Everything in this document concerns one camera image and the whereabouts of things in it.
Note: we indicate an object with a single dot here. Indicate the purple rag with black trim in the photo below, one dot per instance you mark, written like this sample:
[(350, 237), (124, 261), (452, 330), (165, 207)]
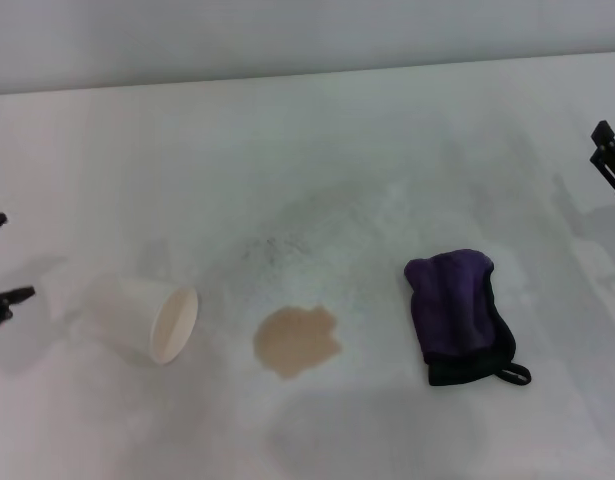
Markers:
[(452, 310)]

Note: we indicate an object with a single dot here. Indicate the brown water stain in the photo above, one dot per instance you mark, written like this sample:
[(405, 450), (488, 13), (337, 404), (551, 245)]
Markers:
[(297, 342)]

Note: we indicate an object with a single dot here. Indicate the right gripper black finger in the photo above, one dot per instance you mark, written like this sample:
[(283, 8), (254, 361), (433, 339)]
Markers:
[(611, 160)]

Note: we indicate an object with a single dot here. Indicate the white paper cup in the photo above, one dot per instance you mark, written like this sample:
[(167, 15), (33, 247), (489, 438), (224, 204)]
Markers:
[(132, 315)]

